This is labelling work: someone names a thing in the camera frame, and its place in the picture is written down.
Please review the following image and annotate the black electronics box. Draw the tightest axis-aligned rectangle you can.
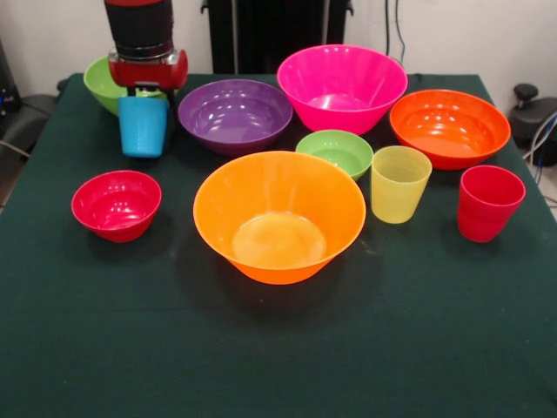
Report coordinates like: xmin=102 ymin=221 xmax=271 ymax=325
xmin=0 ymin=37 xmax=23 ymax=130

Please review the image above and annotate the grey cable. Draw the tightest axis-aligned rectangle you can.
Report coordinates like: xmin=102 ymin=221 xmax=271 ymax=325
xmin=0 ymin=138 xmax=31 ymax=160

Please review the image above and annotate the black equipment with knob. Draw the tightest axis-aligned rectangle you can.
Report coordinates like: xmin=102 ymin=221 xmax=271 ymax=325
xmin=508 ymin=83 xmax=557 ymax=152

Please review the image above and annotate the dark green tablecloth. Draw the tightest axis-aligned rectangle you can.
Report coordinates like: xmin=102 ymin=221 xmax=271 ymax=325
xmin=0 ymin=72 xmax=557 ymax=418

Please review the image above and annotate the red-orange bowl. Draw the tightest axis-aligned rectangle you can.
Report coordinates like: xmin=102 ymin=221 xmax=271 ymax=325
xmin=389 ymin=89 xmax=512 ymax=171

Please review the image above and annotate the large green bowl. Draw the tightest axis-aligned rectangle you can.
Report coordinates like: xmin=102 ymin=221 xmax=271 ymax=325
xmin=83 ymin=56 xmax=179 ymax=118

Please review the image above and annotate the purple bowl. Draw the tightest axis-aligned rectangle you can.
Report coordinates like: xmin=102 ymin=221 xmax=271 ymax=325
xmin=178 ymin=78 xmax=294 ymax=157

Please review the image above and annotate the yellow cup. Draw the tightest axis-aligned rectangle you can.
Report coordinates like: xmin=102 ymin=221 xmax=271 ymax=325
xmin=370 ymin=145 xmax=433 ymax=225

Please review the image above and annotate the red cup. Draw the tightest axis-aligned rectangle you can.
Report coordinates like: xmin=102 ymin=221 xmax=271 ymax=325
xmin=457 ymin=165 xmax=527 ymax=244

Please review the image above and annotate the pink bowl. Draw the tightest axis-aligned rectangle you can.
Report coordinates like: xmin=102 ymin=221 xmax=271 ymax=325
xmin=277 ymin=44 xmax=409 ymax=136

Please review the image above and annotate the small green bowl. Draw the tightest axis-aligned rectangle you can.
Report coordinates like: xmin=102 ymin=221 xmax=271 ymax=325
xmin=295 ymin=129 xmax=374 ymax=182

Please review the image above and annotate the large orange bowl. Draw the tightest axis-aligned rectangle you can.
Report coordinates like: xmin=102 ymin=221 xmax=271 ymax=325
xmin=192 ymin=151 xmax=366 ymax=286

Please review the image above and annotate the blue cup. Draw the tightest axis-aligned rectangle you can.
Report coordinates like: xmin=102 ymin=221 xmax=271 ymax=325
xmin=117 ymin=96 xmax=170 ymax=158

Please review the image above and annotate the small red bowl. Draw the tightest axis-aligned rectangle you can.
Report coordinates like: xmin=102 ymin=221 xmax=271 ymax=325
xmin=70 ymin=170 xmax=163 ymax=244

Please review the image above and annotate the white cable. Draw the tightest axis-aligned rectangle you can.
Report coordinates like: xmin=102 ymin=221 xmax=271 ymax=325
xmin=522 ymin=111 xmax=557 ymax=161

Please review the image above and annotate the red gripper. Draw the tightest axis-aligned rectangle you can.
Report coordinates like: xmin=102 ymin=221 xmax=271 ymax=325
xmin=108 ymin=49 xmax=189 ymax=132

